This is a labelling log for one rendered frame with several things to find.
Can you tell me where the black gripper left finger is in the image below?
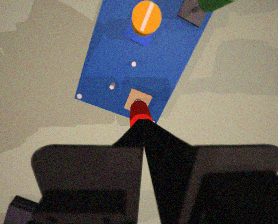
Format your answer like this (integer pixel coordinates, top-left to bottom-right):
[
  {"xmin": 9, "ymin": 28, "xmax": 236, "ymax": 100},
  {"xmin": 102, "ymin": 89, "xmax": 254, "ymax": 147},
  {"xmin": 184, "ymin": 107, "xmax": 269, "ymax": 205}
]
[{"xmin": 31, "ymin": 119, "xmax": 145, "ymax": 224}]

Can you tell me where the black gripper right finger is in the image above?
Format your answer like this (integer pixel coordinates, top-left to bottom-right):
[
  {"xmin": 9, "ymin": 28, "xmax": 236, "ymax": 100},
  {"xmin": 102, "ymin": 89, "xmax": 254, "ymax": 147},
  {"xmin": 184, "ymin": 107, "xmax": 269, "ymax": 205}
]
[{"xmin": 144, "ymin": 119, "xmax": 278, "ymax": 224}]

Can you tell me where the blue circuit board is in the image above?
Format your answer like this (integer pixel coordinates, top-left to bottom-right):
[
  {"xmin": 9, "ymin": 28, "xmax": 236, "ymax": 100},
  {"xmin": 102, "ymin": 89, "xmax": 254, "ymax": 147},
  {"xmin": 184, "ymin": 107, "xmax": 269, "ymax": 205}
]
[{"xmin": 75, "ymin": 0, "xmax": 237, "ymax": 127}]

